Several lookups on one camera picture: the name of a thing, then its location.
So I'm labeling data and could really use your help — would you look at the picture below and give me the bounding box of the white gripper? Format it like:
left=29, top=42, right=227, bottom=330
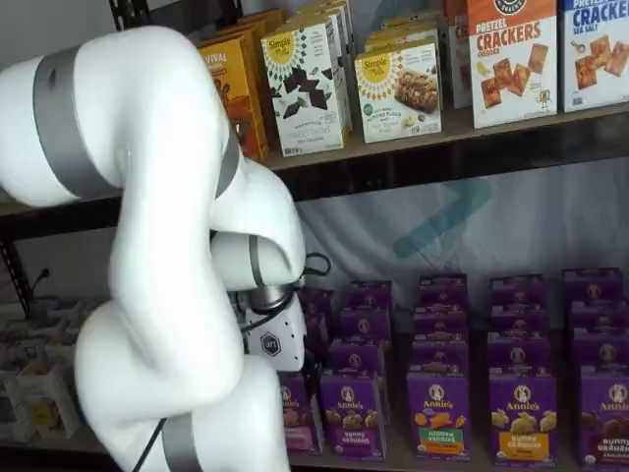
left=244, top=296, right=322, bottom=397

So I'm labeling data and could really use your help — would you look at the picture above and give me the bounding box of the orange pretzel crackers cheddar box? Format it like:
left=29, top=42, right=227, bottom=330
left=466, top=0, right=559, bottom=130
left=444, top=0, right=474, bottom=110

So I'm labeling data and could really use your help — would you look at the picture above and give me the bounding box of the white backdrop sheet teal logo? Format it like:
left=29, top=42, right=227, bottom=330
left=282, top=156, right=629, bottom=345

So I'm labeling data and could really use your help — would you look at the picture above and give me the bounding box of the black metal shelving rack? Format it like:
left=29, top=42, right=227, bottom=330
left=107, top=0, right=629, bottom=472
left=0, top=199, right=127, bottom=463

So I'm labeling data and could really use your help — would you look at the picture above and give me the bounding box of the black power plug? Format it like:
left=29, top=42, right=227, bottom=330
left=31, top=266, right=54, bottom=294

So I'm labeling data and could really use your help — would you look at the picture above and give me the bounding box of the blue pretzel crackers box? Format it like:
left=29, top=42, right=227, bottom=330
left=562, top=0, right=629, bottom=113

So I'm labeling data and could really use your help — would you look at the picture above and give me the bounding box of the purple Annie's box green patch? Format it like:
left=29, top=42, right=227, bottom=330
left=411, top=338, right=471, bottom=375
left=419, top=273, right=468, bottom=310
left=406, top=371, right=473, bottom=462
left=414, top=305, right=469, bottom=343

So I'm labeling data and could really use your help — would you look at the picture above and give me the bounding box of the white box yellow print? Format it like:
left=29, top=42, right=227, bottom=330
left=17, top=361, right=80, bottom=439

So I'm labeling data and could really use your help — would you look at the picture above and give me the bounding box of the purple Annie's box yellow patch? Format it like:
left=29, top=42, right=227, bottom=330
left=488, top=376, right=559, bottom=467
left=490, top=304, right=547, bottom=335
left=490, top=273, right=546, bottom=309
left=486, top=329, right=550, bottom=380

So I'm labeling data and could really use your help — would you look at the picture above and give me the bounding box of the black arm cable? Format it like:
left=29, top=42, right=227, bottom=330
left=131, top=250, right=334, bottom=472

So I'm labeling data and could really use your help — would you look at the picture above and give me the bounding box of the purple Annie's box brown patch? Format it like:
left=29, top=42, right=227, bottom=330
left=572, top=326, right=629, bottom=370
left=562, top=267, right=624, bottom=304
left=579, top=366, right=629, bottom=468
left=568, top=299, right=629, bottom=330

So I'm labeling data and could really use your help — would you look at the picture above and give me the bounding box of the Simple Mills almond bar box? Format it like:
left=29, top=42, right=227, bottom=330
left=354, top=41, right=443, bottom=144
left=364, top=17, right=442, bottom=51

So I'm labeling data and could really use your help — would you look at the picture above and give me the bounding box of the orange Revival box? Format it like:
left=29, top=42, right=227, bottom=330
left=196, top=36, right=270, bottom=162
left=215, top=8, right=289, bottom=50

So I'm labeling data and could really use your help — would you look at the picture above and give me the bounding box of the purple Annie's box pink patch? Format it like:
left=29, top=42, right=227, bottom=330
left=304, top=312, right=329, bottom=345
left=300, top=287, right=340, bottom=319
left=279, top=373, right=325, bottom=454

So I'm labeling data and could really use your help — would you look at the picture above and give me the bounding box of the Simple Mills dark cracker box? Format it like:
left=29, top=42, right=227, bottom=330
left=259, top=22, right=353, bottom=157
left=286, top=0, right=355, bottom=31

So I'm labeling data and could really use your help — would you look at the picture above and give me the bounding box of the purple Annie's box violet patch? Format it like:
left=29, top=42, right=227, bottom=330
left=318, top=374, right=390, bottom=462
left=327, top=338, right=392, bottom=380
left=347, top=279, right=393, bottom=311
left=338, top=307, right=393, bottom=343

